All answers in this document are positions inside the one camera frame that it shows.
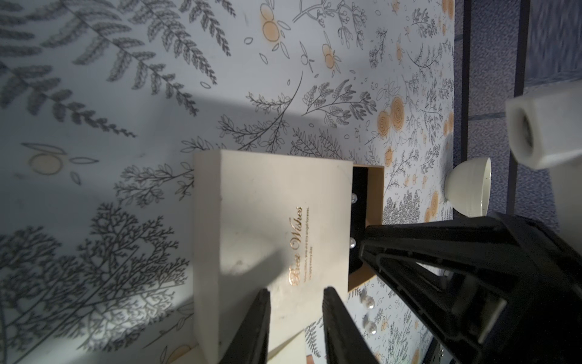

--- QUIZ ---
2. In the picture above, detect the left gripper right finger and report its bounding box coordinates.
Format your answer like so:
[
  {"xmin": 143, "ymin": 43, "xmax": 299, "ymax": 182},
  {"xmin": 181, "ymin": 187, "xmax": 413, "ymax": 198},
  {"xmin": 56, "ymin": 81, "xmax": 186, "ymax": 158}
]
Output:
[{"xmin": 322, "ymin": 287, "xmax": 377, "ymax": 364}]

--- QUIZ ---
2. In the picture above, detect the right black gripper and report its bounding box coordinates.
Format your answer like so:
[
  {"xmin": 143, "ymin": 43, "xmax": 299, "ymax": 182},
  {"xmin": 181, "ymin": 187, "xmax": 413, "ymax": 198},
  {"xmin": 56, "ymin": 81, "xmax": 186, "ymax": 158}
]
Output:
[{"xmin": 359, "ymin": 214, "xmax": 581, "ymax": 363}]

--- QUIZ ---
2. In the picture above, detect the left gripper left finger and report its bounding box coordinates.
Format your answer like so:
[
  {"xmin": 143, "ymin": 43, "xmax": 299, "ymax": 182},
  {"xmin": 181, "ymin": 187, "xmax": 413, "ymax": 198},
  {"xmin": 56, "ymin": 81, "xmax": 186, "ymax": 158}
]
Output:
[{"xmin": 219, "ymin": 288, "xmax": 271, "ymax": 364}]

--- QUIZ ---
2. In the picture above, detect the cream jewelry box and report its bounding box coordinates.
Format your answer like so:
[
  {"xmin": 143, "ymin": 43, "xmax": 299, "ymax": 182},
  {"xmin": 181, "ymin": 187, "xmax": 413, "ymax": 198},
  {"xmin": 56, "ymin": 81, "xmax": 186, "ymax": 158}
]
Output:
[{"xmin": 192, "ymin": 150, "xmax": 384, "ymax": 363}]

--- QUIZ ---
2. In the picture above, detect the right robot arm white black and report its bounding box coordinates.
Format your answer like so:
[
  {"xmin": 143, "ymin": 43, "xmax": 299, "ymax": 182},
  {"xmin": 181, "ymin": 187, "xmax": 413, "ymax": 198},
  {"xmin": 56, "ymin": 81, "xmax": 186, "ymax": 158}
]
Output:
[{"xmin": 360, "ymin": 82, "xmax": 581, "ymax": 363}]

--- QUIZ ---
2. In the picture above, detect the pearl earring lower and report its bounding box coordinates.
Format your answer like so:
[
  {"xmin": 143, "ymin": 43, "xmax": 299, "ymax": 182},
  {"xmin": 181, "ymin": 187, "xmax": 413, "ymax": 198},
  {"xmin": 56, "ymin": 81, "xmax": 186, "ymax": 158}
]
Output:
[{"xmin": 363, "ymin": 314, "xmax": 377, "ymax": 336}]

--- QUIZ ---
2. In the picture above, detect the pearl earring upper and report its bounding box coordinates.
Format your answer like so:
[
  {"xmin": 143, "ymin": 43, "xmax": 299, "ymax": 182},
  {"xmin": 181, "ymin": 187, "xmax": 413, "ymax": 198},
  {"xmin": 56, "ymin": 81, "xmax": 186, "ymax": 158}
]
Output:
[{"xmin": 360, "ymin": 291, "xmax": 376, "ymax": 310}]

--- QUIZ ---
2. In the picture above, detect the cream ceramic bowl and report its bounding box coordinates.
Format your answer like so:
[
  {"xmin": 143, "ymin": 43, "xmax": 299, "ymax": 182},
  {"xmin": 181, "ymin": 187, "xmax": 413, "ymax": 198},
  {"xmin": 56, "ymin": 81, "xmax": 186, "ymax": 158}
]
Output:
[{"xmin": 444, "ymin": 157, "xmax": 492, "ymax": 218}]

